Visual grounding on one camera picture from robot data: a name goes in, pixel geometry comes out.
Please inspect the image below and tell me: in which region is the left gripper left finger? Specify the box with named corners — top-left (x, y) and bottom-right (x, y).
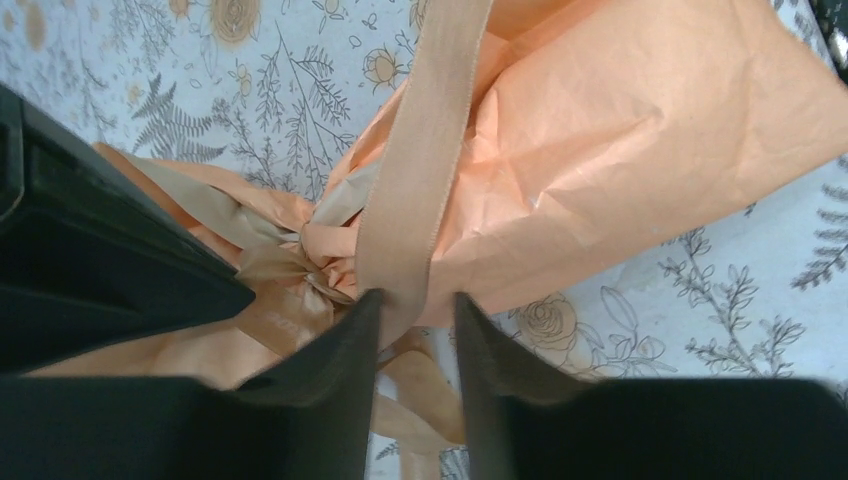
top-left (1, 289), bottom-right (383, 479)

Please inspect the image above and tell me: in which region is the beige orange wrapping paper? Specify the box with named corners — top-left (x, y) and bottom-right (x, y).
top-left (40, 1), bottom-right (847, 376)

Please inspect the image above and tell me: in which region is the floral table cloth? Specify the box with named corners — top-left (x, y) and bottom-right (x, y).
top-left (0, 0), bottom-right (848, 480)

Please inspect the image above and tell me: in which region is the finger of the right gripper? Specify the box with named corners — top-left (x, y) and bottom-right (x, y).
top-left (1, 89), bottom-right (254, 374)

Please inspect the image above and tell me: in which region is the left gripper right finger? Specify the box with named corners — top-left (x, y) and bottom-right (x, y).
top-left (454, 293), bottom-right (847, 479)

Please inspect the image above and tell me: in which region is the tan ribbon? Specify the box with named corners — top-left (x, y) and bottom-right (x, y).
top-left (140, 1), bottom-right (491, 479)

